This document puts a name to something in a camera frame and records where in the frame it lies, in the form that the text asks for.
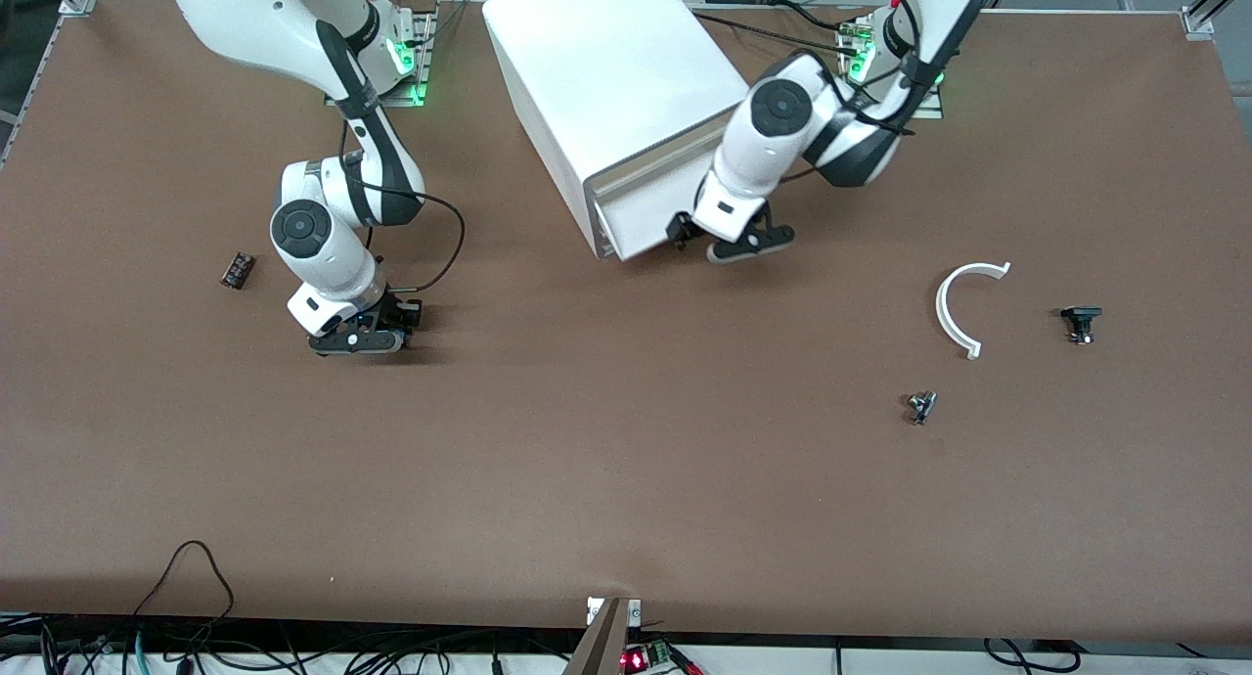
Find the white plastic drawer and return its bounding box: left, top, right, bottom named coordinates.
left=590, top=127, right=727, bottom=211
left=597, top=181, right=707, bottom=241
left=600, top=220, right=686, bottom=261

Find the white drawer cabinet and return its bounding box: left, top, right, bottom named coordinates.
left=482, top=0, right=758, bottom=261

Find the black clamp part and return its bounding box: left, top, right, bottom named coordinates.
left=1060, top=305, right=1104, bottom=346

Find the circuit board with red light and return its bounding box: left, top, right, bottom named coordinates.
left=620, top=640, right=703, bottom=675

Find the black cable on table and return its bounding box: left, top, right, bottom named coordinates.
left=690, top=0, right=867, bottom=60

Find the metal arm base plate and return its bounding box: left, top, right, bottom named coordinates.
left=377, top=8, right=437, bottom=108
left=838, top=15, right=946, bottom=121

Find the white curved plastic bracket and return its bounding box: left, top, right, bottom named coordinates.
left=935, top=261, right=1013, bottom=361

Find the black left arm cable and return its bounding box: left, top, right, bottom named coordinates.
left=773, top=0, right=942, bottom=185

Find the thin black looped cable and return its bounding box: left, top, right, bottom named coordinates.
left=130, top=540, right=237, bottom=625

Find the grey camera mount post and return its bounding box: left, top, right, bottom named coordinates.
left=562, top=597, right=643, bottom=675

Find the aluminium frame profile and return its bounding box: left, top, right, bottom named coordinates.
left=1181, top=0, right=1252, bottom=42

